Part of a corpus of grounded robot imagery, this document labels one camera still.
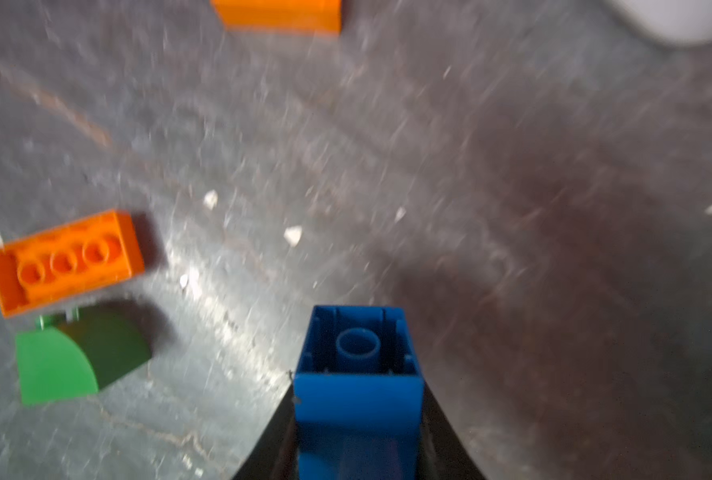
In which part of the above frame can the orange lego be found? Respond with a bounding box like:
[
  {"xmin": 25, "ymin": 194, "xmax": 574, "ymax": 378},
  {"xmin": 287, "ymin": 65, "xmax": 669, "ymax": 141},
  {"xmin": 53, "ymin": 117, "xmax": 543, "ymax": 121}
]
[
  {"xmin": 0, "ymin": 210, "xmax": 145, "ymax": 318},
  {"xmin": 211, "ymin": 0, "xmax": 342, "ymax": 34}
]

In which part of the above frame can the blue lego front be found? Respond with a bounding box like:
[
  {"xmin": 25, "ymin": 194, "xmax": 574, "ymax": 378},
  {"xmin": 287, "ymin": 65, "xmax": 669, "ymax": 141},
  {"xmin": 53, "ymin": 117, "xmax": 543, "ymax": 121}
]
[{"xmin": 293, "ymin": 306, "xmax": 425, "ymax": 479}]

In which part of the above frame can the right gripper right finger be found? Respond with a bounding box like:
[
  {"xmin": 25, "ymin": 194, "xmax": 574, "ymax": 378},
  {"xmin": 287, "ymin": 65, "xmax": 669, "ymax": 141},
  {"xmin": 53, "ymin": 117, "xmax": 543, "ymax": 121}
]
[{"xmin": 418, "ymin": 384, "xmax": 486, "ymax": 480}]

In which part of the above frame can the green lego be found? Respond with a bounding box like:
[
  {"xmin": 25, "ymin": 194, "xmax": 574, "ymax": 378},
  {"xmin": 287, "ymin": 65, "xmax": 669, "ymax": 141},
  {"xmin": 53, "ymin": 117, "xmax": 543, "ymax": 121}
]
[{"xmin": 15, "ymin": 306, "xmax": 152, "ymax": 406}]

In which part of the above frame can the white rectangular container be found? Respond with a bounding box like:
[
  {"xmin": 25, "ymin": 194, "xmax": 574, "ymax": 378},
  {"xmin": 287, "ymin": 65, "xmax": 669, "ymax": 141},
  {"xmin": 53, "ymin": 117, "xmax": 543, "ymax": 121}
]
[{"xmin": 604, "ymin": 0, "xmax": 712, "ymax": 47}]

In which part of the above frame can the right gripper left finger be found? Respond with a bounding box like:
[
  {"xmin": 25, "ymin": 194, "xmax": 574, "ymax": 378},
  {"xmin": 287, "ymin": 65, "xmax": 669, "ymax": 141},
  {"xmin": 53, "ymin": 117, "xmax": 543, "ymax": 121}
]
[{"xmin": 233, "ymin": 385, "xmax": 299, "ymax": 480}]

